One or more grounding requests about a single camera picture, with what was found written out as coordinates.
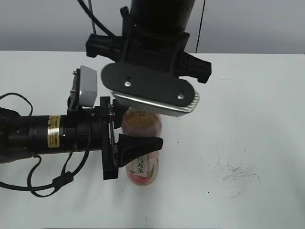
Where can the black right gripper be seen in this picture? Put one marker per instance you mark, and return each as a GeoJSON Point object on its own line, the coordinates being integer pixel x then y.
{"type": "Point", "coordinates": [152, 37]}

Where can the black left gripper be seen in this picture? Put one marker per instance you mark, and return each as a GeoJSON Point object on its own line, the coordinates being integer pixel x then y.
{"type": "Point", "coordinates": [93, 129]}

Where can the oolong tea bottle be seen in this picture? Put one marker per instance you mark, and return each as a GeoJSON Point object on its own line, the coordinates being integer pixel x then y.
{"type": "Point", "coordinates": [143, 170]}

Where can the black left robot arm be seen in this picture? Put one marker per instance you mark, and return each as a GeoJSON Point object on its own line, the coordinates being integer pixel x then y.
{"type": "Point", "coordinates": [22, 137]}

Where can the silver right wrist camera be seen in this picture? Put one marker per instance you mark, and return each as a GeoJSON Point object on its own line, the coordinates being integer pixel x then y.
{"type": "Point", "coordinates": [149, 90]}

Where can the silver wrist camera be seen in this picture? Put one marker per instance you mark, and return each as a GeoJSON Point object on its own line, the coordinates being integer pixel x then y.
{"type": "Point", "coordinates": [84, 88]}
{"type": "Point", "coordinates": [149, 90]}

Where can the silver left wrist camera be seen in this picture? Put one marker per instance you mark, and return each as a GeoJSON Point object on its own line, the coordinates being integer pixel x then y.
{"type": "Point", "coordinates": [84, 88]}

